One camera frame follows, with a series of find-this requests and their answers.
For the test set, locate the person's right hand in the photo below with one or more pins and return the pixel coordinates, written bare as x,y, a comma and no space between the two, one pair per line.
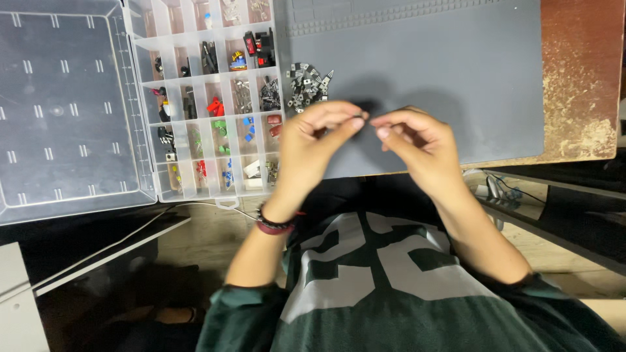
425,156

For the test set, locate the person's left hand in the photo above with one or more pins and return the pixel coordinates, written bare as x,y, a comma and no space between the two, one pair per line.
303,161

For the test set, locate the small black single transistor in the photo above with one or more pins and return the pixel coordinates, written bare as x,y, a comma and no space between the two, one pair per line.
360,116

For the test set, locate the metal shaft potentiometers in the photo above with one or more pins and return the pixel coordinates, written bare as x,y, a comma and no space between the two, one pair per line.
272,172

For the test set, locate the maroon film capacitors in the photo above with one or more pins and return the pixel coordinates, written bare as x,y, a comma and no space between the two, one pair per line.
275,126

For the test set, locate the white plastic connectors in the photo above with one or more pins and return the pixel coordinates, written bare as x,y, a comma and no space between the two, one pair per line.
253,171

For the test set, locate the blue square trimmers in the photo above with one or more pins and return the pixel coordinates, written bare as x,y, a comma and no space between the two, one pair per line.
249,129

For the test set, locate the bunch of black capacitors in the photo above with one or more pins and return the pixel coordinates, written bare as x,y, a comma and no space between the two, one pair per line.
270,95

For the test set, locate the maroon wrist band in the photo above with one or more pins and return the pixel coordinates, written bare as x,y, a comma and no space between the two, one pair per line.
275,230

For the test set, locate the pile of black transistors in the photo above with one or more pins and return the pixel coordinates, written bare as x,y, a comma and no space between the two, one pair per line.
308,85

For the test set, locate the blue disc capacitors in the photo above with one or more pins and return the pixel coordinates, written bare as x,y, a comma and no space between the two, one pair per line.
228,175

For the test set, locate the green terminal blocks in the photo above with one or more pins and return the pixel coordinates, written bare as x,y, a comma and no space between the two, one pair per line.
221,129

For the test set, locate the bunch of silver-leg diodes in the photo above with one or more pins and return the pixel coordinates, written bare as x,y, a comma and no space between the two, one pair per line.
242,97

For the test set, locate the grey silicone work mat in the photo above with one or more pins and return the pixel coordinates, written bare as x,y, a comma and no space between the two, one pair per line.
440,58

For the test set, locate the red LEDs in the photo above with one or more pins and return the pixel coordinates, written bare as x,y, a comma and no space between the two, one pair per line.
201,168

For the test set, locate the red plastic component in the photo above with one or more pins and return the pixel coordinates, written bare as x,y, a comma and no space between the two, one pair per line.
215,106

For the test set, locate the green LEDs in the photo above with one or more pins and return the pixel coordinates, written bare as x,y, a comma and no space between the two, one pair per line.
197,144

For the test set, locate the black switches with red parts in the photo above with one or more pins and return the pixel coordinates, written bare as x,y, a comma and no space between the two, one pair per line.
265,49

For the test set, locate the blue yellow potentiometer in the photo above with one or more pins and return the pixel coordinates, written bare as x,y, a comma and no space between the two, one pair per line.
238,61

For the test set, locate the black chip sockets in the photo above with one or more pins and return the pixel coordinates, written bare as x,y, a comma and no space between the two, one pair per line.
189,103

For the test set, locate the yellow LEDs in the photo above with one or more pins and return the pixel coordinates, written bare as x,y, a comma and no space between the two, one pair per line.
175,172

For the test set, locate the black white relay parts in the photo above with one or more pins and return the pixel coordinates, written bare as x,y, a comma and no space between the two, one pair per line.
167,142

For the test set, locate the black slim connectors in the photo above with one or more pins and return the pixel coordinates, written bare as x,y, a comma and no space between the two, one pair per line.
209,57

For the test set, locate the pink black jack plugs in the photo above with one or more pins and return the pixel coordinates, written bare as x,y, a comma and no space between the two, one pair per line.
163,105

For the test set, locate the green white sweatshirt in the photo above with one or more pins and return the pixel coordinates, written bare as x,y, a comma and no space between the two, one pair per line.
391,318

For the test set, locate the clear bagged small parts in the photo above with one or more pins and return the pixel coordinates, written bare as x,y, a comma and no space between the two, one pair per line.
231,10

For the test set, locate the white blue small component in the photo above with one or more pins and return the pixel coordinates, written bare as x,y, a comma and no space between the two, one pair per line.
208,20

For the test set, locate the black shelf with white edge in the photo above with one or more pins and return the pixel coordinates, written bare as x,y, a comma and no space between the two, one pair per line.
88,239

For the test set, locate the clear plastic organizer box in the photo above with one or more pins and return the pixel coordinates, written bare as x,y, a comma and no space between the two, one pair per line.
73,98

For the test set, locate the grey cabinet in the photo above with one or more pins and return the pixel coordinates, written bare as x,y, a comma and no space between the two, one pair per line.
17,308

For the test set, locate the red black rocker switch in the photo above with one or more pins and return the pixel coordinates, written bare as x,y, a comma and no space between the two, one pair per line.
250,44

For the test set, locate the black metal desk frame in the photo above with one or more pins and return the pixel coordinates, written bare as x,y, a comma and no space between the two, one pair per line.
562,230

